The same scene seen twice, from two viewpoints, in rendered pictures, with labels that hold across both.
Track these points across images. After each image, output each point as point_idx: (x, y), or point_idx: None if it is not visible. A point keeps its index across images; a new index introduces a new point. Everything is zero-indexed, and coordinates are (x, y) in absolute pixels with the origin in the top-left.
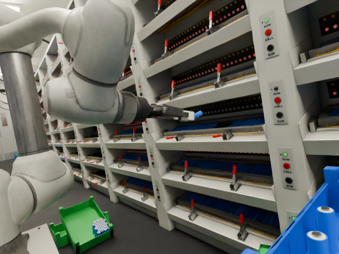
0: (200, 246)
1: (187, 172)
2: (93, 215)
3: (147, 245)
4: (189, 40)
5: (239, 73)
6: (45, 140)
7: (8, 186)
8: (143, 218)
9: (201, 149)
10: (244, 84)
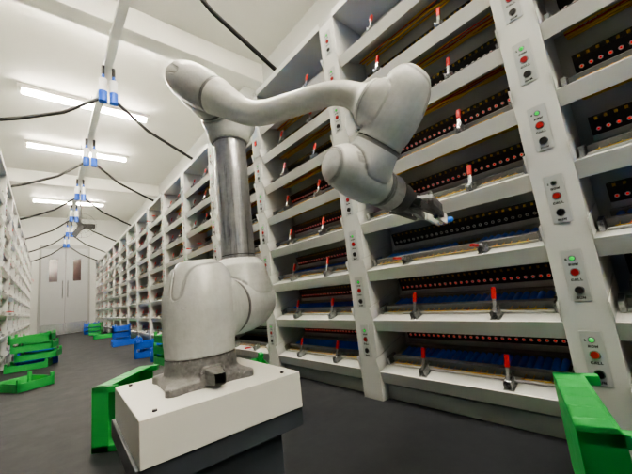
0: (438, 415)
1: (417, 308)
2: None
3: (356, 416)
4: (414, 148)
5: (495, 175)
6: (253, 243)
7: (231, 281)
8: (334, 389)
9: (442, 271)
10: (509, 182)
